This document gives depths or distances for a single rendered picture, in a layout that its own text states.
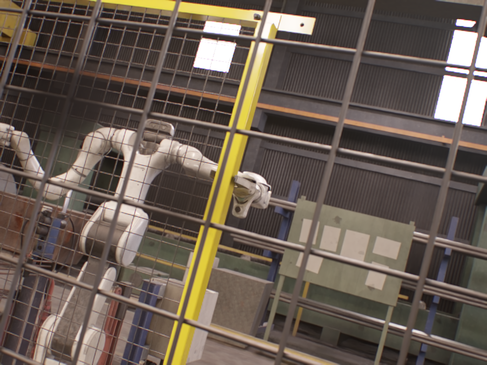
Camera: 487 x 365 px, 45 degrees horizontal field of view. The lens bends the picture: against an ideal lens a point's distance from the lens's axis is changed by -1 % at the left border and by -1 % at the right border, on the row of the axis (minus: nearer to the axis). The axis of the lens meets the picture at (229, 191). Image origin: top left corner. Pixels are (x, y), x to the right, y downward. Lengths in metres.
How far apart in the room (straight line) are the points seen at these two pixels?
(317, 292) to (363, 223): 3.25
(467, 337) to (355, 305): 1.90
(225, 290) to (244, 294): 0.25
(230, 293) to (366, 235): 1.84
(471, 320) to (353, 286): 2.83
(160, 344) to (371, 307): 7.67
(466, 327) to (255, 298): 3.72
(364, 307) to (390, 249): 3.10
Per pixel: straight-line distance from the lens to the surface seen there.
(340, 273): 7.61
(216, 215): 1.69
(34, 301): 2.90
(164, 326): 3.09
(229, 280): 7.60
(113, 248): 2.42
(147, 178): 2.54
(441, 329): 10.48
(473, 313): 9.90
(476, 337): 9.92
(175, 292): 3.06
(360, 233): 7.60
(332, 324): 10.60
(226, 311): 7.65
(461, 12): 5.17
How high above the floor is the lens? 1.26
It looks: 4 degrees up
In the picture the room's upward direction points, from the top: 15 degrees clockwise
